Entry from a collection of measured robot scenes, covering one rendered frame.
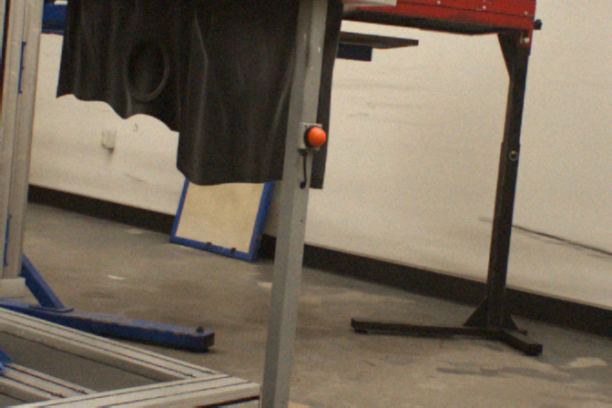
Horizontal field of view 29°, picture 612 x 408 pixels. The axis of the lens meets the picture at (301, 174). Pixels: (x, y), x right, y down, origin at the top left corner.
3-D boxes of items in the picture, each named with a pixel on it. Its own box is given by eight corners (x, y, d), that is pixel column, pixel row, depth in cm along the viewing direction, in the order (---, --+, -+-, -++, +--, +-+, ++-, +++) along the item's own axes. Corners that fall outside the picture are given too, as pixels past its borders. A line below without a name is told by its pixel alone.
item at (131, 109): (201, 136, 249) (216, -21, 247) (168, 133, 243) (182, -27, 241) (82, 120, 282) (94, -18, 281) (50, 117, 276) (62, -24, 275)
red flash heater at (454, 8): (488, 41, 415) (492, 7, 414) (544, 35, 370) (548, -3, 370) (319, 22, 401) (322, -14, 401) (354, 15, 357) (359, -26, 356)
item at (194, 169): (329, 191, 272) (348, 3, 270) (170, 186, 242) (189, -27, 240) (320, 189, 275) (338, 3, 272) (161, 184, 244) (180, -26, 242)
